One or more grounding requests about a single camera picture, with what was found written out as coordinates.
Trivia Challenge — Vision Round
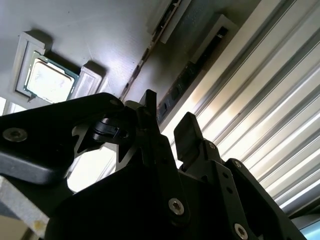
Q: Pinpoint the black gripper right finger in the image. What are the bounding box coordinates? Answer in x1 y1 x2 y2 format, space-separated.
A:
173 111 305 240

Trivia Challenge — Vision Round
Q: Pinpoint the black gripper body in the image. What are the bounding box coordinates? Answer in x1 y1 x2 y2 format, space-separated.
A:
43 162 226 240

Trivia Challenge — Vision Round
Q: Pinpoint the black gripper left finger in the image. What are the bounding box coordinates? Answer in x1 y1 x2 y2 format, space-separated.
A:
0 89 193 228

